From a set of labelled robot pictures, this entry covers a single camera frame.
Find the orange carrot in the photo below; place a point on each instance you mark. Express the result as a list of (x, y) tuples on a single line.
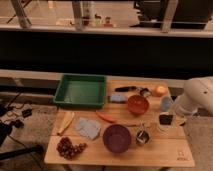
[(105, 117)]

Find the purple bowl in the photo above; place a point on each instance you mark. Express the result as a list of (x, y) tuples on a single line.
[(117, 138)]

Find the light blue cloth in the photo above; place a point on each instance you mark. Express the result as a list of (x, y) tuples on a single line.
[(88, 128)]

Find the green plastic tray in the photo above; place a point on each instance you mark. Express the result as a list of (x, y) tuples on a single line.
[(81, 91)]

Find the orange bowl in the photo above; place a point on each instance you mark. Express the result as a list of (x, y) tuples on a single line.
[(137, 105)]

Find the light blue cup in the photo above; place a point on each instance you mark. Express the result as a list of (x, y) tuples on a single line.
[(166, 103)]

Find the blue sponge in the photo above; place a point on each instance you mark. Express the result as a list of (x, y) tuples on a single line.
[(117, 98)]

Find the orange fruit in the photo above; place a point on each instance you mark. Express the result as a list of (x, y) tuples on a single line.
[(160, 91)]

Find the yellow banana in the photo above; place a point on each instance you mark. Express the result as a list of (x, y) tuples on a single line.
[(68, 117)]

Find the bunch of red grapes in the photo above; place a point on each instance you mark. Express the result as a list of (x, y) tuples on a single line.
[(68, 150)]

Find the small metal cup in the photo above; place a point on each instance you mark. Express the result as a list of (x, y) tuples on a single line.
[(142, 137)]

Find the black eraser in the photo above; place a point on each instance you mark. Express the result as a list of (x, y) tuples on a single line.
[(165, 119)]

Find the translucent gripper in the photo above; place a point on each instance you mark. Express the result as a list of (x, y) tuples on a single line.
[(178, 120)]

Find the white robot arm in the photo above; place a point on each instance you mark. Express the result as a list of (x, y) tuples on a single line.
[(198, 92)]

